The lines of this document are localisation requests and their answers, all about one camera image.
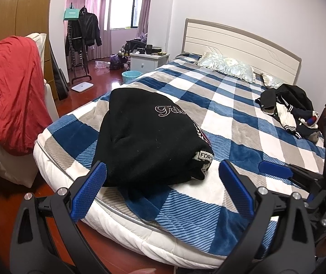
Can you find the white bed headboard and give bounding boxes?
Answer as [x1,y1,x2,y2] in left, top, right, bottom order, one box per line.
[181,18,302,84]

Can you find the white bathroom scale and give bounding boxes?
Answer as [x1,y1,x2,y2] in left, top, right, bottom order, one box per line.
[71,80,94,93]

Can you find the wooden wardrobe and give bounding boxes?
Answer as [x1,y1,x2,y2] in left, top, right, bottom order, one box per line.
[0,0,59,100]

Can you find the black leather jacket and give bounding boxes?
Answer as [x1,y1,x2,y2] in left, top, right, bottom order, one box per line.
[65,6,102,52]

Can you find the white nightstand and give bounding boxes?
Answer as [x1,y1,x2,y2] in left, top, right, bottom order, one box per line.
[129,50,170,79]

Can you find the purple plastic bag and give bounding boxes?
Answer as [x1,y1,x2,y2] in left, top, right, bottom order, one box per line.
[109,55,129,70]

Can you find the red duvet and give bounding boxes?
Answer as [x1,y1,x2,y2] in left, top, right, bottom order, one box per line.
[0,36,53,172]

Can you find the black bag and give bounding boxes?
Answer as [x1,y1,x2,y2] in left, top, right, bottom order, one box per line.
[123,38,148,60]

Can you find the large floral pillow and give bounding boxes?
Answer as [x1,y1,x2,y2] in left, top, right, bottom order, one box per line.
[196,52,256,83]

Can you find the white mattress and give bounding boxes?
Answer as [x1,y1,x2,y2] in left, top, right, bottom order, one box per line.
[33,131,266,269]

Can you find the window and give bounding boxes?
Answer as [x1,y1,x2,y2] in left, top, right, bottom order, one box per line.
[110,0,146,29]

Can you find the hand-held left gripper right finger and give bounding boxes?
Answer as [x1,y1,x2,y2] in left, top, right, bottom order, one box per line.
[218,160,316,274]

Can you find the pile of dark clothes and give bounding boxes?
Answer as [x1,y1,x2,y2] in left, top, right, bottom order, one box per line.
[256,83,315,139]

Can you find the black flat case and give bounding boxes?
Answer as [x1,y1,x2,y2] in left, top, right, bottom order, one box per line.
[49,40,70,101]

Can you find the navy garment red-blue patch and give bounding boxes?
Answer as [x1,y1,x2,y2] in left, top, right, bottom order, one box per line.
[290,105,320,139]

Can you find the black red varsity jacket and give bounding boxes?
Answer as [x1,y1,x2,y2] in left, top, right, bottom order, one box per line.
[91,87,215,203]

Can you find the black clothes rack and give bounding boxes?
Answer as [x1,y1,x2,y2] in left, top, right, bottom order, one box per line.
[66,3,93,84]

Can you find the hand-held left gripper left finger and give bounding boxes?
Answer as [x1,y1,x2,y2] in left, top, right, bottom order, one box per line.
[10,161,108,274]

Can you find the light blue bucket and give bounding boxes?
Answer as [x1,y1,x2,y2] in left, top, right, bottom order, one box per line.
[122,70,142,85]

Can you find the bed with blue checked sheet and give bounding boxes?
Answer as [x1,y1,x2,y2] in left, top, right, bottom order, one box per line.
[34,53,326,256]

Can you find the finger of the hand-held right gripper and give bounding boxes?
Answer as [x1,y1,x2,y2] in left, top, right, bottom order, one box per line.
[258,160,323,190]
[304,191,326,214]

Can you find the grey garment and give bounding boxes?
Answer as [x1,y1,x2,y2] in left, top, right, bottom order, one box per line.
[307,131,322,143]

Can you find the pink curtains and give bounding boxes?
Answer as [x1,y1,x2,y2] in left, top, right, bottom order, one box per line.
[66,0,153,60]

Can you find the small floral pillow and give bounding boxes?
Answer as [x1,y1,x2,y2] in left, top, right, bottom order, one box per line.
[261,73,285,89]

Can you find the teal shopping bag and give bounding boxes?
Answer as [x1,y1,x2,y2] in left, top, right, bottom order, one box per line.
[63,3,80,21]

